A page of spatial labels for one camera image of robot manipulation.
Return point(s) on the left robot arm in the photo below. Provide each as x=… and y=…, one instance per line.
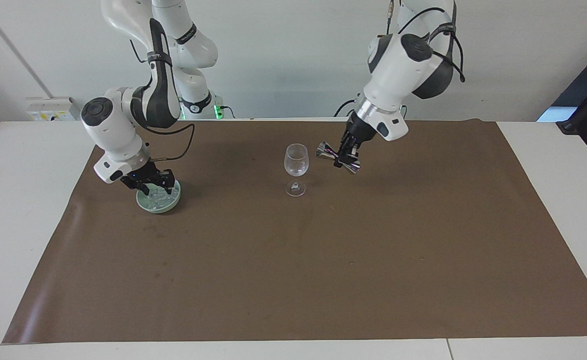
x=398, y=65

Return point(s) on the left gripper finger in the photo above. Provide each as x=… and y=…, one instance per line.
x=355, y=152
x=343, y=151

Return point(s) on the clear wine glass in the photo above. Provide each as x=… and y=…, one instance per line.
x=296, y=160

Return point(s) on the white wall socket box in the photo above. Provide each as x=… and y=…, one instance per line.
x=51, y=109

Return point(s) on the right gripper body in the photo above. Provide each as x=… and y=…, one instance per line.
x=141, y=177

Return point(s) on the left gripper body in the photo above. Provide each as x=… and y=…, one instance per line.
x=359, y=131

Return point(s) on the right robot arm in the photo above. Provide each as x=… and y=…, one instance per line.
x=111, y=125

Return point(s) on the silver double jigger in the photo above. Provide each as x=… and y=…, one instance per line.
x=326, y=151

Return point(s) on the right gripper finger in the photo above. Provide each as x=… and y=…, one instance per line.
x=142, y=188
x=166, y=181

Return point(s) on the green dish with ice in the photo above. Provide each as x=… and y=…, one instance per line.
x=158, y=202

